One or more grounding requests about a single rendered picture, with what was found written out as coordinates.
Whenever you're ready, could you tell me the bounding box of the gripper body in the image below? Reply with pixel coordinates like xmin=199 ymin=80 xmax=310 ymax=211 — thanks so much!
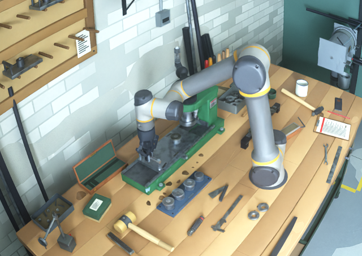
xmin=137 ymin=127 xmax=159 ymax=153

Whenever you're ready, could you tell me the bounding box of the grey steel slide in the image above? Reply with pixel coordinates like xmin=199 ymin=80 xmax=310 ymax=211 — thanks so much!
xmin=123 ymin=125 xmax=216 ymax=188

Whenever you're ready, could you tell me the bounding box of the grey round washer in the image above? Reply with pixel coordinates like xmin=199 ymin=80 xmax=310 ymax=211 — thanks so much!
xmin=182 ymin=178 xmax=196 ymax=192
xmin=161 ymin=197 xmax=176 ymax=211
xmin=171 ymin=188 xmax=186 ymax=202

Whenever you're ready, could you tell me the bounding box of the blue rack with stubs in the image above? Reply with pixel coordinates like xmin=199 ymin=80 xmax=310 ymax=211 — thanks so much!
xmin=156 ymin=171 xmax=213 ymax=218

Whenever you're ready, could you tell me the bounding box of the green fly press body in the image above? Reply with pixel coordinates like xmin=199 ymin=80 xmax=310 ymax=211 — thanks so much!
xmin=120 ymin=85 xmax=226 ymax=196

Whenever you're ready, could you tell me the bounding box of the fly lever with black ball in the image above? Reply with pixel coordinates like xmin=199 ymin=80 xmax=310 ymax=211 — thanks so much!
xmin=173 ymin=46 xmax=189 ymax=79

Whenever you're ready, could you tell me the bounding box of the black leaning bar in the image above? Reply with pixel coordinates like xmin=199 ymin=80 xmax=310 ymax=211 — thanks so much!
xmin=12 ymin=98 xmax=49 ymax=203

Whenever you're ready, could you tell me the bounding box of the long black bar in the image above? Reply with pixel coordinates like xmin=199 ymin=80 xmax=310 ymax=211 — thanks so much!
xmin=185 ymin=0 xmax=206 ymax=72

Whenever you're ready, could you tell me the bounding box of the black flat bar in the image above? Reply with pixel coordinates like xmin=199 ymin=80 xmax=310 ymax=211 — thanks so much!
xmin=269 ymin=216 xmax=299 ymax=256

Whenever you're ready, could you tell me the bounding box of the open wooden case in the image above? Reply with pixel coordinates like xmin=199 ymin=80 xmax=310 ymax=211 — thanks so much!
xmin=72 ymin=139 xmax=129 ymax=196

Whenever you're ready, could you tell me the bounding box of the grey press ram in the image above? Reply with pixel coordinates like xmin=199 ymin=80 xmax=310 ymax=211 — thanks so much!
xmin=180 ymin=111 xmax=199 ymax=128

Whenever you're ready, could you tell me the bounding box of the green labelled box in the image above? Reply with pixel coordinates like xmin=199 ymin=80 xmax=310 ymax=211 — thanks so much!
xmin=82 ymin=193 xmax=112 ymax=223

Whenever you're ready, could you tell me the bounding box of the yellow headed mallet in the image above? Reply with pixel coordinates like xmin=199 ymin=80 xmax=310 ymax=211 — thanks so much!
xmin=113 ymin=211 xmax=175 ymax=253

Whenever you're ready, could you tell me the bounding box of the grey try square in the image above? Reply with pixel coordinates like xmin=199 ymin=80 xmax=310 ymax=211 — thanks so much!
xmin=208 ymin=184 xmax=229 ymax=203

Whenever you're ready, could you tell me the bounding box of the grey tray of parts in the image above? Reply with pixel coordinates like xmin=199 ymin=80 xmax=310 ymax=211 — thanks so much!
xmin=217 ymin=85 xmax=247 ymax=115

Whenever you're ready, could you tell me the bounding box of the small grey file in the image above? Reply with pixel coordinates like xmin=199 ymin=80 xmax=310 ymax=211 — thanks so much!
xmin=106 ymin=231 xmax=135 ymax=255

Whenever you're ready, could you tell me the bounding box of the black rectangular block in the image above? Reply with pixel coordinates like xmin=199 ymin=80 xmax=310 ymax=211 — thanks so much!
xmin=240 ymin=131 xmax=253 ymax=150

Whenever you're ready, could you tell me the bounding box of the black thick tube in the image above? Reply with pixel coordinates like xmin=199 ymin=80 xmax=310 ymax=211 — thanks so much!
xmin=182 ymin=26 xmax=196 ymax=76

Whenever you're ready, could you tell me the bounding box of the grey shallow tray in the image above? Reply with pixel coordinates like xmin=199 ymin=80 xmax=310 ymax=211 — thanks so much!
xmin=31 ymin=193 xmax=75 ymax=232

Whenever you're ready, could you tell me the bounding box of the grey scriber stand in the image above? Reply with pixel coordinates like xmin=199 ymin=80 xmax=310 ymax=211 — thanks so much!
xmin=37 ymin=212 xmax=77 ymax=253

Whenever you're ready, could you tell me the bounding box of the white paper note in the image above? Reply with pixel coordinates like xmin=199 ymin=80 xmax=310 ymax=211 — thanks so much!
xmin=75 ymin=29 xmax=92 ymax=59

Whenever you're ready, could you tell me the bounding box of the grey electrical box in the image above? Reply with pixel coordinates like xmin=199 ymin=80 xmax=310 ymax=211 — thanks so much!
xmin=155 ymin=8 xmax=171 ymax=28

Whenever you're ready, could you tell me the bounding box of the wooden box with stone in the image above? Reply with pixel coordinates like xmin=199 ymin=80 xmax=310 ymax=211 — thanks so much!
xmin=282 ymin=122 xmax=302 ymax=141

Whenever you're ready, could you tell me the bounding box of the grey die set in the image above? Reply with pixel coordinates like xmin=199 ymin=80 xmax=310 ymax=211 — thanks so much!
xmin=1 ymin=54 xmax=44 ymax=80
xmin=28 ymin=0 xmax=69 ymax=12

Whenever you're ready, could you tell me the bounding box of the wooden peg board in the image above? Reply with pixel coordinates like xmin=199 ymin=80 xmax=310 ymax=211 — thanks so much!
xmin=0 ymin=0 xmax=100 ymax=116

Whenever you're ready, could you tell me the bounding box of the white enamel mug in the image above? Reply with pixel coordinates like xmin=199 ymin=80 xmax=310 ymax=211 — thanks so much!
xmin=295 ymin=79 xmax=309 ymax=98

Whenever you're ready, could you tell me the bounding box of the steel ruler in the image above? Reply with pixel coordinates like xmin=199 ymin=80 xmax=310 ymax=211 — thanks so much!
xmin=326 ymin=145 xmax=343 ymax=184

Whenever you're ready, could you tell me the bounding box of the brown clipboard with paper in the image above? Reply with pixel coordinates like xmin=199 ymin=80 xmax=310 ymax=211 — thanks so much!
xmin=313 ymin=115 xmax=352 ymax=141

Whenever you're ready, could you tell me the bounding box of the red pencil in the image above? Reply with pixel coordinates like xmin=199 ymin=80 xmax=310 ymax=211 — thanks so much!
xmin=326 ymin=110 xmax=351 ymax=120

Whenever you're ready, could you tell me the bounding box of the grey bench grinder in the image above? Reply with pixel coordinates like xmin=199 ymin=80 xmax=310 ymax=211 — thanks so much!
xmin=306 ymin=6 xmax=362 ymax=94

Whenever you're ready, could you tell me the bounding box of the black handled screwdriver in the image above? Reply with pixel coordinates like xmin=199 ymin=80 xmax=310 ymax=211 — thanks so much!
xmin=187 ymin=215 xmax=205 ymax=237

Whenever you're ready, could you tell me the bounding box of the wooden handled steel hammer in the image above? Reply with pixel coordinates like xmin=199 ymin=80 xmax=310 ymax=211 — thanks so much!
xmin=280 ymin=88 xmax=325 ymax=117

